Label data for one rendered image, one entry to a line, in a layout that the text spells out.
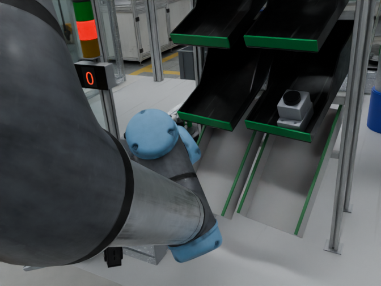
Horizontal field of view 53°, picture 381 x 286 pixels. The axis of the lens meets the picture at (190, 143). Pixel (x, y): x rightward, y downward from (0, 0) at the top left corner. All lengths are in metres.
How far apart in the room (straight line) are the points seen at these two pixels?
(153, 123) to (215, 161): 0.37
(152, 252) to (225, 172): 0.25
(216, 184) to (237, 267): 0.20
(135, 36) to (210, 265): 5.37
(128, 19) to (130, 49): 0.46
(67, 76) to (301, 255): 0.82
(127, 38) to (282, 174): 5.52
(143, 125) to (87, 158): 0.35
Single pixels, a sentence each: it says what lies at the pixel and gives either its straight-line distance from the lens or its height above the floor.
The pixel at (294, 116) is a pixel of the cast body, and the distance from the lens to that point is 0.70.
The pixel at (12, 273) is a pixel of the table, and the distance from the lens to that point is 1.04.
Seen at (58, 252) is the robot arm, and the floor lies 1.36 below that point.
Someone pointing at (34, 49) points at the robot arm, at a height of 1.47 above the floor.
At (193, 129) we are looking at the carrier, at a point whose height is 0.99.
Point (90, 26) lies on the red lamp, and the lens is 1.14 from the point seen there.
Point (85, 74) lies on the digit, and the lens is 1.17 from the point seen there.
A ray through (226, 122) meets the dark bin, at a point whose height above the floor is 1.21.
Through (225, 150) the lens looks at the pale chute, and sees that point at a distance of 0.89.
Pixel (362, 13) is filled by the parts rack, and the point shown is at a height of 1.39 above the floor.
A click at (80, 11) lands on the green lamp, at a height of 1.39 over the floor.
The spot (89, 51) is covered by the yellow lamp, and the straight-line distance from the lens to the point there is 1.14.
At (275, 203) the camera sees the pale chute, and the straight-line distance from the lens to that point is 0.83.
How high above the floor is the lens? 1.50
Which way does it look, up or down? 26 degrees down
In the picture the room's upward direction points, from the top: 5 degrees counter-clockwise
